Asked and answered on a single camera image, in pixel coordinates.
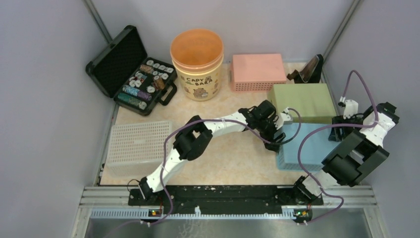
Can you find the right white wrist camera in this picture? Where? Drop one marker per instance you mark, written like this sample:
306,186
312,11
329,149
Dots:
350,107

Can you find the blue plastic basket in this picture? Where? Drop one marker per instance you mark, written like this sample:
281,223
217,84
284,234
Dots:
315,149

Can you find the white perforated plastic basket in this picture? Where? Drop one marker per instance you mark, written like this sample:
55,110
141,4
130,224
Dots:
136,150

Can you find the green plastic basket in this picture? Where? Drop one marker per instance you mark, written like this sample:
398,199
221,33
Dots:
312,101

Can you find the white slotted cable duct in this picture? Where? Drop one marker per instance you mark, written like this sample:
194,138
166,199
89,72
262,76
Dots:
146,214

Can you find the orange capybara bucket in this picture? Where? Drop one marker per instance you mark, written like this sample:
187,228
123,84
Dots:
197,56

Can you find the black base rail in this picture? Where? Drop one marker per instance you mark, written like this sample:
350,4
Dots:
223,199

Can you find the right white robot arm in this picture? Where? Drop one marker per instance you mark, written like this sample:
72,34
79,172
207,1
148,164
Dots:
359,152

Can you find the black case with parts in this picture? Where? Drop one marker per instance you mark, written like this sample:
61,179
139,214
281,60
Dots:
124,72

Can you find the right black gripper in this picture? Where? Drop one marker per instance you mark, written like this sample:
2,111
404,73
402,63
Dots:
335,135

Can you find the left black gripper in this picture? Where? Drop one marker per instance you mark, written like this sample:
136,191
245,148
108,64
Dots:
274,147

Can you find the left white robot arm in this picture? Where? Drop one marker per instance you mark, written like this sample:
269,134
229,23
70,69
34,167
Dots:
190,141

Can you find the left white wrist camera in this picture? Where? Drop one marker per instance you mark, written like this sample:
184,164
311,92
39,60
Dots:
283,118

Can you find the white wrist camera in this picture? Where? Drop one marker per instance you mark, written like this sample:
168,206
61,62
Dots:
283,118
350,107

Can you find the black and brown stand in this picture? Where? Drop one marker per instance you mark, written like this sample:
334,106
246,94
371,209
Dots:
311,72

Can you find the pink plastic basket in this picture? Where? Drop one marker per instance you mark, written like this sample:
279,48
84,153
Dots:
256,72

